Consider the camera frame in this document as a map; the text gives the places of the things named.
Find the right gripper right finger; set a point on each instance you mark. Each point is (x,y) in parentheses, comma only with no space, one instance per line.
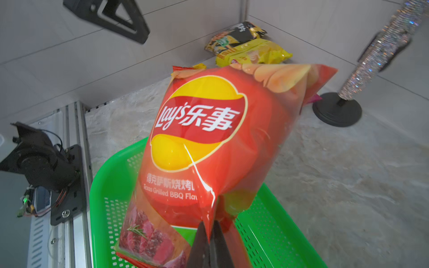
(220,256)

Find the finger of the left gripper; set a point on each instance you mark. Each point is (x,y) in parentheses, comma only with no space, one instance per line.
(121,17)

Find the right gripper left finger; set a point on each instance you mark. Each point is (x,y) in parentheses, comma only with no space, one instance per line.
(200,251)

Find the green plastic basket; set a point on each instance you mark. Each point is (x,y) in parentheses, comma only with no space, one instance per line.
(271,238)

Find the small red chips bag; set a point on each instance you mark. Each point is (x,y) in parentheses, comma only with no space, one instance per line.
(214,139)

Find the magenta tomato chips bag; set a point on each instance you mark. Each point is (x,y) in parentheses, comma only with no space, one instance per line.
(314,99)

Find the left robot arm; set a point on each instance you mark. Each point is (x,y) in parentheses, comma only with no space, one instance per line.
(35,156)

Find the black chips bag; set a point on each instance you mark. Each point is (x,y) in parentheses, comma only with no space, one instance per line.
(235,36)

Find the yellow chips bag back left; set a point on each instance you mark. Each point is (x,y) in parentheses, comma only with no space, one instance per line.
(257,51)

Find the left circuit board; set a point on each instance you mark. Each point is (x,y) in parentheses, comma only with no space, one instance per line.
(28,207)

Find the microphone-like stand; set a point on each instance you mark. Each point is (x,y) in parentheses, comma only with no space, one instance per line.
(340,109)

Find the aluminium front rail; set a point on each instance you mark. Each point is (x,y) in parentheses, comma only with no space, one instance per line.
(61,238)

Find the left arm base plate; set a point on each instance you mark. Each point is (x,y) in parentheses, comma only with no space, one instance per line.
(73,200)

